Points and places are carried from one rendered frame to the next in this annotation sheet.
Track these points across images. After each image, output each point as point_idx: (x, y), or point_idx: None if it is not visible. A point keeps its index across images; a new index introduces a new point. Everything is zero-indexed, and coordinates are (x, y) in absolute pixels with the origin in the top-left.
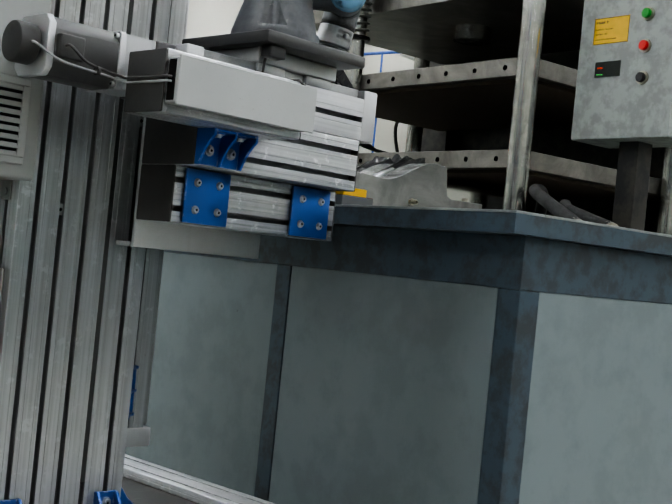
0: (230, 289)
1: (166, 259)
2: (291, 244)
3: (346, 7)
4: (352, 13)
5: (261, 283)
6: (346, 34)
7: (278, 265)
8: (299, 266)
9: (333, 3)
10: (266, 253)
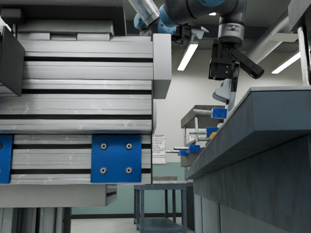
0: (211, 221)
1: (203, 201)
2: (217, 187)
3: (208, 1)
4: (224, 7)
5: (215, 217)
6: (232, 26)
7: (216, 203)
8: (220, 204)
9: (202, 4)
10: (214, 194)
